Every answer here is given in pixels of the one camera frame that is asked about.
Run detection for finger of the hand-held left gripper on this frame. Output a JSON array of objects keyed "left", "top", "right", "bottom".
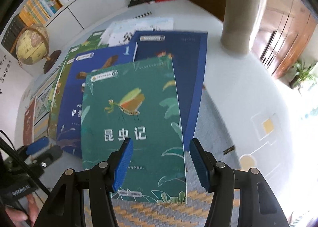
[
  {"left": 32, "top": 145, "right": 63, "bottom": 168},
  {"left": 25, "top": 136, "right": 49, "bottom": 156}
]

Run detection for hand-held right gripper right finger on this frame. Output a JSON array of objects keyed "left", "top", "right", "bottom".
[{"left": 189, "top": 138, "right": 290, "bottom": 227}]

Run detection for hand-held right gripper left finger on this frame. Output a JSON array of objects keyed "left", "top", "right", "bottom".
[{"left": 33, "top": 138, "right": 135, "bottom": 227}]

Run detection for teal insect cover book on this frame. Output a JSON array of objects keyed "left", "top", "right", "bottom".
[{"left": 81, "top": 57, "right": 187, "bottom": 205}]

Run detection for dark blue bird cover book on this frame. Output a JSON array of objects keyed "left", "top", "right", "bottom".
[{"left": 56, "top": 43, "right": 138, "bottom": 159}]

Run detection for bright green yellow book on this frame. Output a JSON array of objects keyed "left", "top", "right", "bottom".
[{"left": 47, "top": 46, "right": 86, "bottom": 141}]

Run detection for white rabbit cover book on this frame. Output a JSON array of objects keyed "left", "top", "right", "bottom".
[{"left": 99, "top": 17, "right": 174, "bottom": 49}]

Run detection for row of dark books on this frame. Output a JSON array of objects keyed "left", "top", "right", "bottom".
[{"left": 1, "top": 15, "right": 27, "bottom": 53}]

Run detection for row of orange yellow books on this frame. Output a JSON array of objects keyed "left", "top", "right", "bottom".
[{"left": 18, "top": 0, "right": 63, "bottom": 27}]

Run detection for person's left hand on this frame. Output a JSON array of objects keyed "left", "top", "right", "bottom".
[{"left": 5, "top": 192, "right": 38, "bottom": 227}]

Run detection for patterned rug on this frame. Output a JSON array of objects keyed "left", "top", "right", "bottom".
[{"left": 22, "top": 11, "right": 282, "bottom": 227}]

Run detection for plain dark blue book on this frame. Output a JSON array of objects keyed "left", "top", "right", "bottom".
[{"left": 130, "top": 31, "right": 208, "bottom": 173}]

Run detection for yellow desk globe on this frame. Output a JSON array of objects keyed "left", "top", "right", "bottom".
[{"left": 15, "top": 24, "right": 61, "bottom": 75}]

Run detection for dark green leaf book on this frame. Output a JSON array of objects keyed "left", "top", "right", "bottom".
[{"left": 83, "top": 30, "right": 110, "bottom": 50}]

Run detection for potted plant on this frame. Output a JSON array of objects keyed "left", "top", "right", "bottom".
[{"left": 289, "top": 59, "right": 317, "bottom": 91}]

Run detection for beige cylindrical bin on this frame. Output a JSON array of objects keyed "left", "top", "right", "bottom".
[{"left": 221, "top": 0, "right": 271, "bottom": 55}]

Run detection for wooden wardrobe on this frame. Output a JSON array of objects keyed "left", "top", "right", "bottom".
[{"left": 250, "top": 0, "right": 318, "bottom": 78}]

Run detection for black cable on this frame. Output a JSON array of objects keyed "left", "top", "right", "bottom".
[{"left": 0, "top": 129, "right": 51, "bottom": 196}]

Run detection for black wall decals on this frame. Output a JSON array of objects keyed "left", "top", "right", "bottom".
[{"left": 0, "top": 53, "right": 13, "bottom": 94}]

